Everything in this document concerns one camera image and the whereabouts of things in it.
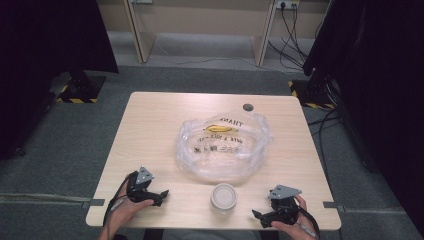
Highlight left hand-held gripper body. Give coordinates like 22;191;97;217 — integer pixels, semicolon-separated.
126;165;164;207

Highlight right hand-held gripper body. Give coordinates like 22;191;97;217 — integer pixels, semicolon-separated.
266;184;303;226

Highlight person's left hand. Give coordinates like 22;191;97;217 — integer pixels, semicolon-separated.
107;174;155;232

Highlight person's right hand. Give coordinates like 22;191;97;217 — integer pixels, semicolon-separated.
270;194;318;240

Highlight white round lidded cup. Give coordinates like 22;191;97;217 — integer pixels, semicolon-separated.
209;182;239;215

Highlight grey tape strip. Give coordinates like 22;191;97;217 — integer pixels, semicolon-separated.
81;198;106;210
322;200;347;213

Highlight clear printed plastic bag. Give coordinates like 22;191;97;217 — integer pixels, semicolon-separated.
174;111;274;185

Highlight black striped stand base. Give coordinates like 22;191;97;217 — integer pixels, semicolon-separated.
287;73;336;111
49;69;108;105

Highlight beige wooden desk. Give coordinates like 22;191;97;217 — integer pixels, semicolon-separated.
96;0;334;67

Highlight black curtain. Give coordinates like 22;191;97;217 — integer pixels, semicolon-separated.
0;0;120;162
302;0;424;229

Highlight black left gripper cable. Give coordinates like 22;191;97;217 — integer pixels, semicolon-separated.
102;170;139;228

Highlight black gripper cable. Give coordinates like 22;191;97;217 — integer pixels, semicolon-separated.
295;205;322;240
102;170;139;228

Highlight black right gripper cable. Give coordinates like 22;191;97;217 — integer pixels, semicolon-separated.
295;205;322;240

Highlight black floor cables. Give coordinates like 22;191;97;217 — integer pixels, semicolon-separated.
307;107;345;183

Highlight thin white floor cable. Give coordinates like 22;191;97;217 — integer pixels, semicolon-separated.
155;42;303;74

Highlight black cables at socket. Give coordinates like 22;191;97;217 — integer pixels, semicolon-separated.
267;2;322;72

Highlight white wall socket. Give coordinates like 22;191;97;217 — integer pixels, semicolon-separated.
275;0;301;10

